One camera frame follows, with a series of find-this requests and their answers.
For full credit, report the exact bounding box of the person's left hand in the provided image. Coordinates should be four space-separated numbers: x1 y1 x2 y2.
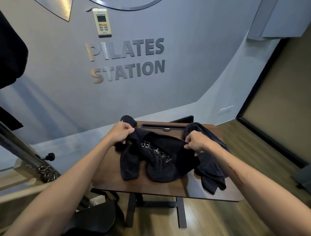
107 121 135 147

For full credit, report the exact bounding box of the person's right hand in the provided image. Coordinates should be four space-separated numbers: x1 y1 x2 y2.
184 131 215 153

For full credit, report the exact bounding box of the black printed garment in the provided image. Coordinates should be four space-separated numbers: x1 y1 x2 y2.
114 115 231 195

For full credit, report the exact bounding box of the person's right forearm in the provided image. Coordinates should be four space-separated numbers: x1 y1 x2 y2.
202 142 311 236

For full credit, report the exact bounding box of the person's left forearm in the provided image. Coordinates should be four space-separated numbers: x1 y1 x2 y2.
4 133 116 236

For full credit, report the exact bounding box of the black chair back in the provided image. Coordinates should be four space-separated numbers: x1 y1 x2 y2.
170 115 194 124

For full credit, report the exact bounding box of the wooden table with black legs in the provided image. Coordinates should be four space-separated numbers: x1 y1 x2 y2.
92 121 244 229

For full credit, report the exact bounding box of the bunch of metal springs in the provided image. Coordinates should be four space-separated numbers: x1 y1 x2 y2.
26 164 59 183

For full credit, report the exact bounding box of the black bag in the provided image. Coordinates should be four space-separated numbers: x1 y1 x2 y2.
61 190 126 236

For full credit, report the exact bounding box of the black framed brown panel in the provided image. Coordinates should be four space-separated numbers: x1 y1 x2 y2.
235 36 311 169

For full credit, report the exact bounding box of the dark grey equipment base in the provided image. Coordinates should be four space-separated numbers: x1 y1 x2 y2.
290 164 311 194

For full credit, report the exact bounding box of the black hanging cloth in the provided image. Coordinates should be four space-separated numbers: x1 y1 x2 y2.
0 10 29 91

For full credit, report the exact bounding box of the white wall socket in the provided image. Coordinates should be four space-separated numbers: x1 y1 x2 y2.
218 105 234 115

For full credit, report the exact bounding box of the metal wall lettering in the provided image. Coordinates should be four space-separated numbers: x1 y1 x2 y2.
85 38 166 84

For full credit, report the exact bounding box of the white wall remote control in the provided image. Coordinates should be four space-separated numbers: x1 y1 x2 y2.
92 8 112 38

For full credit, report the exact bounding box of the metal reformer frame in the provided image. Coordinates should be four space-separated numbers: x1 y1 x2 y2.
0 120 93 210

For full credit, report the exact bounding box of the round metal wall logo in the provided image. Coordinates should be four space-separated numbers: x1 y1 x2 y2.
88 0 163 12

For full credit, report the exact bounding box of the triangular metal wall piece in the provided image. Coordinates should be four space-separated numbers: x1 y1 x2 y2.
34 0 73 22

